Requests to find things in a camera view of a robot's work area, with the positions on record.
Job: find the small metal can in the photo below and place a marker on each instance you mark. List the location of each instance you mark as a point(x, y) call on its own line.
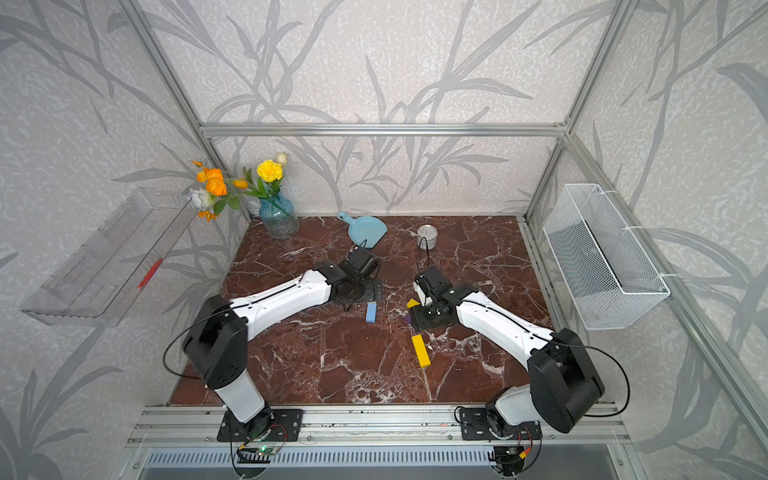
point(426, 237)

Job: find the clear plastic wall tray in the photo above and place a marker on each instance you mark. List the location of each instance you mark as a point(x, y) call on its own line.
point(99, 283)

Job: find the light blue dustpan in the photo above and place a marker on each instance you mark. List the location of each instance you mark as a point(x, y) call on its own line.
point(364, 227)

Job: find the white wire basket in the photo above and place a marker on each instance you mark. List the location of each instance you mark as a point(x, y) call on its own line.
point(609, 275)

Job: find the aluminium front rail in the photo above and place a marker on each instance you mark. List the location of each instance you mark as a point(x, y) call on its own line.
point(353, 425)

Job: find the orange yellow flower bouquet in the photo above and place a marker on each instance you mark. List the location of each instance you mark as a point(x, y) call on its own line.
point(218, 191)

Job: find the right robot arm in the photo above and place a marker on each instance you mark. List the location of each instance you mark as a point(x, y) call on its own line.
point(563, 381)

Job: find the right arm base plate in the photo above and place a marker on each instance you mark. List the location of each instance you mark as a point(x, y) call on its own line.
point(475, 426)

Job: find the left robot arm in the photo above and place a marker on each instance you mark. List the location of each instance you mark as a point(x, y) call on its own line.
point(217, 342)

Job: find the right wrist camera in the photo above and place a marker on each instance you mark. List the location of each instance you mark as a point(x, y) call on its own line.
point(431, 285)

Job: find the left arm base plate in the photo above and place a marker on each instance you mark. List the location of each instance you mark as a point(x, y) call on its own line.
point(271, 425)

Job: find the light blue block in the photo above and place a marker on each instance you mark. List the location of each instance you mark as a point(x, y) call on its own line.
point(371, 312)

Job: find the blue glass vase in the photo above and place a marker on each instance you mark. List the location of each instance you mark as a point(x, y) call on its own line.
point(279, 217)

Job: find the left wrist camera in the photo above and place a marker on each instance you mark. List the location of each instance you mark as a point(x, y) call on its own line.
point(361, 263)

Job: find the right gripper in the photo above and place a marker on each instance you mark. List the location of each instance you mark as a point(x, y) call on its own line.
point(418, 320)

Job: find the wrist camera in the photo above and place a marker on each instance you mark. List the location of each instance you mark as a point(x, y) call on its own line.
point(361, 263)
point(431, 285)

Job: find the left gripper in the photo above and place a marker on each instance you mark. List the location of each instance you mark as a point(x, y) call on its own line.
point(370, 292)

